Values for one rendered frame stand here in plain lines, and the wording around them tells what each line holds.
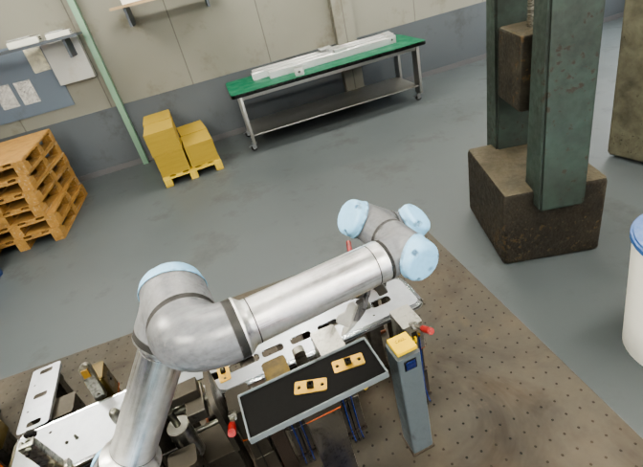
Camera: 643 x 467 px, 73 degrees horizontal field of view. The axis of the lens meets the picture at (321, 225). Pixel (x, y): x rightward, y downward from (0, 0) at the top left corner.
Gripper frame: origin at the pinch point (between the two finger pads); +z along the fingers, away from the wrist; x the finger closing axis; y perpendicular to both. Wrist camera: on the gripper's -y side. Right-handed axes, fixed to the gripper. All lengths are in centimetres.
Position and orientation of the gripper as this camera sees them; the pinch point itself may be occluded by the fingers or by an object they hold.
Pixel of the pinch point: (333, 310)
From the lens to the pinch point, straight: 111.8
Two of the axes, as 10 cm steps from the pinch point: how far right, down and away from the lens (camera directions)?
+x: 3.1, 7.3, -6.0
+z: -5.4, 6.6, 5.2
